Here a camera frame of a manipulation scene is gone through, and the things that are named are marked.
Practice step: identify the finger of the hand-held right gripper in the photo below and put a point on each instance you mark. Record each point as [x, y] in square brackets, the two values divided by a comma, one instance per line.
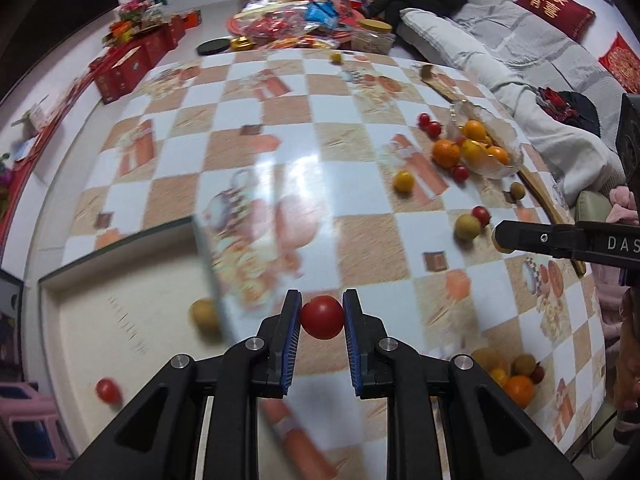
[525, 237]

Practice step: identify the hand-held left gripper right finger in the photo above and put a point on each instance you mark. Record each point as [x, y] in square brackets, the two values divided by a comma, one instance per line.
[354, 360]

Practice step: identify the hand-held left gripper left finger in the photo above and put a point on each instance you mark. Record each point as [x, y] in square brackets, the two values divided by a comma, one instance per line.
[290, 360]

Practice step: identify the yellow cherry tomato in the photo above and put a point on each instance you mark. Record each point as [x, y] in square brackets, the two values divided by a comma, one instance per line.
[403, 181]
[336, 58]
[499, 376]

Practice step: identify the dark red cherry tomato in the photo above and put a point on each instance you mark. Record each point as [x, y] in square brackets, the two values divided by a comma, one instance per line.
[538, 374]

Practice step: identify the white shallow tray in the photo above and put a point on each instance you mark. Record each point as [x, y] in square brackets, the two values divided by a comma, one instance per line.
[100, 320]

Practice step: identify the clear glass bowl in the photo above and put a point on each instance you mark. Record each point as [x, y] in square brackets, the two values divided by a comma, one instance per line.
[506, 166]

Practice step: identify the dark clothing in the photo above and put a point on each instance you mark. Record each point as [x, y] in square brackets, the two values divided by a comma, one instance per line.
[570, 107]

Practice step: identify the grey sofa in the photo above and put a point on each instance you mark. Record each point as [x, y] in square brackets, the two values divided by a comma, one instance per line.
[525, 60]

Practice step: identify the red patterned cushion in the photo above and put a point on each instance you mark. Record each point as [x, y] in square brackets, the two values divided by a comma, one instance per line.
[622, 62]

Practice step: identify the checkered tablecloth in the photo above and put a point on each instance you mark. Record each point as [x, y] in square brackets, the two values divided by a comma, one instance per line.
[350, 110]

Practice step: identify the red cushion with gold print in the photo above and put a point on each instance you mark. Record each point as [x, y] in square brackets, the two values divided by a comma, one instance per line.
[555, 7]

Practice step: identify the plastic container with gold lid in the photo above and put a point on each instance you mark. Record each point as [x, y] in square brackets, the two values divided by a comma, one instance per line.
[372, 37]

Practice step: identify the pink plastic stool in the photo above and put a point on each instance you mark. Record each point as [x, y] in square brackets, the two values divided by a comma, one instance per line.
[30, 420]

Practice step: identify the blue snack packet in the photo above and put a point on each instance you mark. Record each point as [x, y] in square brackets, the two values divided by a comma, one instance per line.
[322, 12]

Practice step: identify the gold round tin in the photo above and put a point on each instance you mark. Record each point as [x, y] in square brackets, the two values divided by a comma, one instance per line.
[240, 43]

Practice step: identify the black round lid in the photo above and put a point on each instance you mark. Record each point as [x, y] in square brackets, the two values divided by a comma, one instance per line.
[212, 46]

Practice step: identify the pile of snack packets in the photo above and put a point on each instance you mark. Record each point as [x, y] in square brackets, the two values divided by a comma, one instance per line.
[275, 27]

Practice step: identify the large red gift box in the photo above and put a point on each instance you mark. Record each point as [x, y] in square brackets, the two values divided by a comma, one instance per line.
[117, 72]
[155, 45]

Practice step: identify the small white carton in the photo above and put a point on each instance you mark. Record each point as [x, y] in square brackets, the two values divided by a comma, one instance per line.
[32, 117]

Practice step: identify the black television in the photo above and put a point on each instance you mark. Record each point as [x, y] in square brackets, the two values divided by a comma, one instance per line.
[60, 10]

